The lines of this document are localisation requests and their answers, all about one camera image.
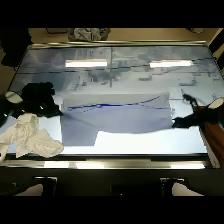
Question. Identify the brown garment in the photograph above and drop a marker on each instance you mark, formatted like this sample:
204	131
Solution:
216	141

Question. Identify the light blue shirt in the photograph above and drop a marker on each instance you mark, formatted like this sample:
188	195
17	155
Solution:
126	118

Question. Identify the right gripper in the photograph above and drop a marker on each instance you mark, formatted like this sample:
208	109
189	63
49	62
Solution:
184	122

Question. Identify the heap of clothes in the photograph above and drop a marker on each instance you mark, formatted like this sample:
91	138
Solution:
87	34

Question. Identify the white garment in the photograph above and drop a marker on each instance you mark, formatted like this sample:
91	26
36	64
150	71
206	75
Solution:
30	138

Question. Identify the silver frame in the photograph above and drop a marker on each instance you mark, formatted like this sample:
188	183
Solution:
100	164

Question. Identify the black garment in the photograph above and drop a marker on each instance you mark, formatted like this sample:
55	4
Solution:
38	93

